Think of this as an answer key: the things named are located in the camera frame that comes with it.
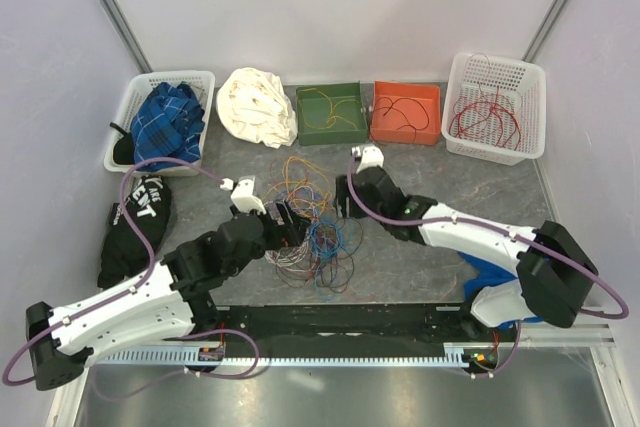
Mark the aluminium frame post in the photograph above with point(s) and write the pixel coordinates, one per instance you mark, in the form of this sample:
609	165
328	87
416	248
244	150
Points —
544	30
126	34

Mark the right aluminium frame post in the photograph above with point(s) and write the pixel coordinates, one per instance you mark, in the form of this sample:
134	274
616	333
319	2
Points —
544	30

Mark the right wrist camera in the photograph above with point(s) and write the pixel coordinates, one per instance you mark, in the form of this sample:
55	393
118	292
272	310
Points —
367	156

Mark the blue fleece cloth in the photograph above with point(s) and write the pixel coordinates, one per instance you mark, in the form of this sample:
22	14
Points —
495	295

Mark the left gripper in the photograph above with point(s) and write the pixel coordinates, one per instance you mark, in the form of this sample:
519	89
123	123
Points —
292	231

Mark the white basket with clothes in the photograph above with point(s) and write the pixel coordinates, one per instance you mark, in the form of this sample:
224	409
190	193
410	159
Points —
119	154

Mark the orange tray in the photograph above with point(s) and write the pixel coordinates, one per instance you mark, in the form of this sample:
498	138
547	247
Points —
405	113

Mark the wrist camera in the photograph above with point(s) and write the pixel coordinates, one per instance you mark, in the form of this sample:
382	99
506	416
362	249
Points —
242	194
367	156

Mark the white crumpled cloth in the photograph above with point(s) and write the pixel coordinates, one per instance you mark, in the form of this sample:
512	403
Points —
252	106

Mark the left aluminium frame post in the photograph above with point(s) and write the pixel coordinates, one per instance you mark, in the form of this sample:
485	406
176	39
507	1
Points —
126	34

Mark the green tray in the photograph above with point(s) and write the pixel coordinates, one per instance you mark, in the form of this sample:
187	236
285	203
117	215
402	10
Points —
331	114

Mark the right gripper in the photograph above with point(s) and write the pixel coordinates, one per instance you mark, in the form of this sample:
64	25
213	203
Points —
342	192

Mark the blue plaid cloth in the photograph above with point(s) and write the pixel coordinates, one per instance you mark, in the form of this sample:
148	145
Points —
169	123

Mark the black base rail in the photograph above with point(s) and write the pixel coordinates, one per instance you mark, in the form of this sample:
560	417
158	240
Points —
334	329

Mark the empty white basket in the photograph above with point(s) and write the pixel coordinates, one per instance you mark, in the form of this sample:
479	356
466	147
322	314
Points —
495	109

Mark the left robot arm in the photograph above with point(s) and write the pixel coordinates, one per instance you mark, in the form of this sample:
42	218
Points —
169	300

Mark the light blue cable duct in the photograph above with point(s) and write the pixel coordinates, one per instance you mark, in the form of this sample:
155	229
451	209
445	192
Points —
195	357

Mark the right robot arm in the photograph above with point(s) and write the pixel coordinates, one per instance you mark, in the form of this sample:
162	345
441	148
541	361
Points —
523	273

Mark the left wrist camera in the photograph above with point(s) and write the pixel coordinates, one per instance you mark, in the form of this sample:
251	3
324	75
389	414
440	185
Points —
242	194

